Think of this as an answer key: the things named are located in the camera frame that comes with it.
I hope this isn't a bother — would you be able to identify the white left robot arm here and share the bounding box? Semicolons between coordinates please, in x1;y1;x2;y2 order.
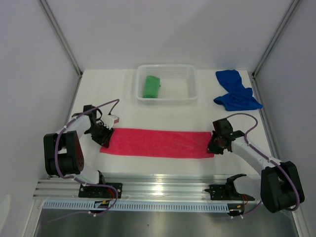
43;105;119;198

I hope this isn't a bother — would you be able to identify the pink microfiber towel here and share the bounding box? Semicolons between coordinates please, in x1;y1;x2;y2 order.
100;128;214;159

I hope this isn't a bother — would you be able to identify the white slotted cable duct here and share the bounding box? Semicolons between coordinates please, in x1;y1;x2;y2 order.
43;200;230;213

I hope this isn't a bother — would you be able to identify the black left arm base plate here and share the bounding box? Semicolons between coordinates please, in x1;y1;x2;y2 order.
78;183;123;199

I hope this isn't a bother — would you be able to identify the aluminium frame post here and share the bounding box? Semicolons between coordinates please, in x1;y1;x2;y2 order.
251;0;301;79
38;0;83;78

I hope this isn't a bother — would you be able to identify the white plastic basket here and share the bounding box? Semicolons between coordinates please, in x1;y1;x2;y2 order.
135;64;198;105

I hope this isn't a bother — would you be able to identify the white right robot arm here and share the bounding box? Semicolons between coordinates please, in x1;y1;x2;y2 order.
207;118;305;213

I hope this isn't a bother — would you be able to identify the aluminium front rail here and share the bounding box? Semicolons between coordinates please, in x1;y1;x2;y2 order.
33;173;230;202

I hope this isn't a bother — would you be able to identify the aluminium frame post left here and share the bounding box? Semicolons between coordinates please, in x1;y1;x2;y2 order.
38;0;83;78

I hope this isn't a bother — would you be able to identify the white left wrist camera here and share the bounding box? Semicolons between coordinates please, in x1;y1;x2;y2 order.
103;115;119;129

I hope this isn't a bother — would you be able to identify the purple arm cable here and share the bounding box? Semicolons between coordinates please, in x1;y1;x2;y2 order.
226;112;302;220
44;98;120;223

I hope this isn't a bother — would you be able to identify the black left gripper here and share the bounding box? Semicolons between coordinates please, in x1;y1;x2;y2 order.
85;122;114;148

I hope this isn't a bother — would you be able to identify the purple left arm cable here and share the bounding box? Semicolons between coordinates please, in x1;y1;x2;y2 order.
44;98;120;223

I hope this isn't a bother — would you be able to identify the blue microfiber towel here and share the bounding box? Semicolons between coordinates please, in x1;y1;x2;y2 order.
213;70;263;112

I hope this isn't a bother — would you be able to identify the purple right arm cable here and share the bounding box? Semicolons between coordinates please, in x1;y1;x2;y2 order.
226;112;302;220

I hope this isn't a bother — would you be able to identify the green microfiber towel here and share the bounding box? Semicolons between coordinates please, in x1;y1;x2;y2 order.
143;76;160;99

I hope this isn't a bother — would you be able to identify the aluminium frame post right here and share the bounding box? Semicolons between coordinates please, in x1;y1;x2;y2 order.
251;0;301;79

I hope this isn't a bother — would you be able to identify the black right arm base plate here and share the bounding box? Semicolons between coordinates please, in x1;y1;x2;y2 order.
204;174;255;201

